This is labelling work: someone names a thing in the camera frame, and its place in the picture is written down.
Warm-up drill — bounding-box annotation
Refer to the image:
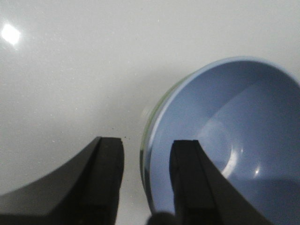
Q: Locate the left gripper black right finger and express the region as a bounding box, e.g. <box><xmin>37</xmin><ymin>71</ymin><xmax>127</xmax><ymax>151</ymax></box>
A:
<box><xmin>170</xmin><ymin>140</ymin><xmax>271</xmax><ymax>225</ymax></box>

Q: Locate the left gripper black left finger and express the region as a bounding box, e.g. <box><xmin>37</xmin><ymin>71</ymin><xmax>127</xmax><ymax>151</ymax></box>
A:
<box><xmin>0</xmin><ymin>137</ymin><xmax>124</xmax><ymax>225</ymax></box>

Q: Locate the blue bowl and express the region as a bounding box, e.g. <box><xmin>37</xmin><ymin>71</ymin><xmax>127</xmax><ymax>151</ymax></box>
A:
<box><xmin>143</xmin><ymin>57</ymin><xmax>300</xmax><ymax>225</ymax></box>

